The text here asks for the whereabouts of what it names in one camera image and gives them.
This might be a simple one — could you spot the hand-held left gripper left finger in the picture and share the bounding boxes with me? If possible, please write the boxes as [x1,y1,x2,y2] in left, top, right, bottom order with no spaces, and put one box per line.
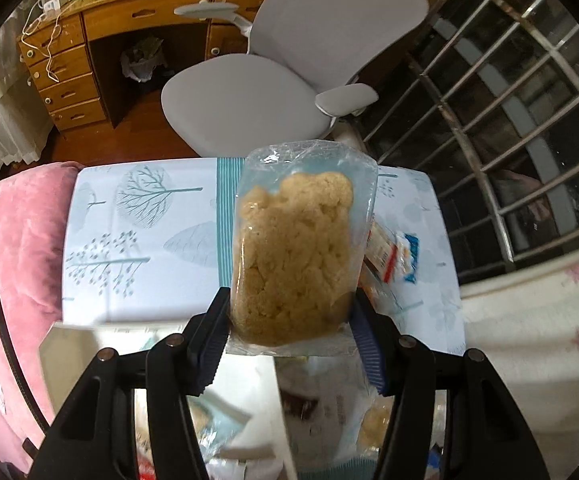
[29,289,231,480]

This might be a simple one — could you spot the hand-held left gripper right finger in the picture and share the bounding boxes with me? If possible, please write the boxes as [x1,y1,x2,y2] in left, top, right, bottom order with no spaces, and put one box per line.
[351,289,550,480]

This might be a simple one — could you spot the white red cookie packet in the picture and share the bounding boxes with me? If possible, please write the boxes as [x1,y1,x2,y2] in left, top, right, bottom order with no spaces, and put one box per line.
[364,220,423,286]

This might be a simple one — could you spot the crumbly cake clear bag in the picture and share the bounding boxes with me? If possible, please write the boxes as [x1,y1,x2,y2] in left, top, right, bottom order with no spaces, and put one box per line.
[224,139,379,358]

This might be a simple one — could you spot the white plastic organizer tray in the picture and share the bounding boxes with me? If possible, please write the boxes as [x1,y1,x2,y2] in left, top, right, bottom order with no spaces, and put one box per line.
[38,321,450,480]

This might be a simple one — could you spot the white floral curtain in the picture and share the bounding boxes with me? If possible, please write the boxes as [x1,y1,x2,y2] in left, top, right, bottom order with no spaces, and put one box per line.
[457,245,579,480]

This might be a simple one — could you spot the pink cushion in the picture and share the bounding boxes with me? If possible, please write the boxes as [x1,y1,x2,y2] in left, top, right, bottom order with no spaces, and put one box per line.
[0,161,82,476]

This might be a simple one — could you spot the metal window grille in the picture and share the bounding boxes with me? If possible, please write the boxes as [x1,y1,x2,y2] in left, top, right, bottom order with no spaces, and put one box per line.
[359,0,579,286]

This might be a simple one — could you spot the grey office chair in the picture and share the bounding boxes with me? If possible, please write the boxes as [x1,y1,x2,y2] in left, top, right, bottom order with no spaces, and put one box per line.
[162,0,430,158]

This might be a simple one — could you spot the trash bin with bag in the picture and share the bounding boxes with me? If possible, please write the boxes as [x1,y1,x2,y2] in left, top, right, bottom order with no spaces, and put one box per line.
[120,37,166,83]

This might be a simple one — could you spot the wooden desk with drawers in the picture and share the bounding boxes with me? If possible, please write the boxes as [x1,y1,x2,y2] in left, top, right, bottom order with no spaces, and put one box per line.
[18,0,290,131]

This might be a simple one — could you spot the white charger cable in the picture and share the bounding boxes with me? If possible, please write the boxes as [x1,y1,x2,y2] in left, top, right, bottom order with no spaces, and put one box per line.
[19,0,77,83]

